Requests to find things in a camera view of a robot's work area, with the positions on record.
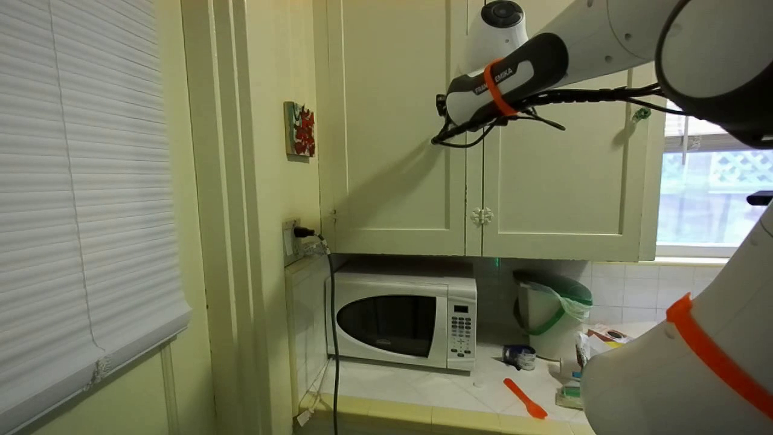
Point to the white bucket with green lid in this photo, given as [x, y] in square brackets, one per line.
[556, 310]

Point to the window with white frame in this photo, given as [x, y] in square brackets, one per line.
[708, 201]

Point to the green and blue scrub brush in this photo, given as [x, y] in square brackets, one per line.
[571, 394]

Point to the orange plastic spatula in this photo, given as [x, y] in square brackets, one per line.
[523, 397]

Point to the white slatted window blind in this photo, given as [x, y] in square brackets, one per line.
[80, 201]

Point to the crumpled clear plastic bag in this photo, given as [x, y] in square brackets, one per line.
[600, 346]

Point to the cream cabinet door with green knob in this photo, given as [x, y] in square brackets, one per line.
[564, 185]

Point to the white plug connector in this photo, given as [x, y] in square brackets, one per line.
[304, 412]

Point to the red framed wall decoration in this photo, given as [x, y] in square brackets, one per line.
[301, 130]

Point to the wall power outlet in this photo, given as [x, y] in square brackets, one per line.
[290, 243]

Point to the white microwave oven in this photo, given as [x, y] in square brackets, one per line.
[401, 323]

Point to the cream cabinet door with metal knob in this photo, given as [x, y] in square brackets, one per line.
[394, 122]

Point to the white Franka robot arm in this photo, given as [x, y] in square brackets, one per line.
[611, 33]

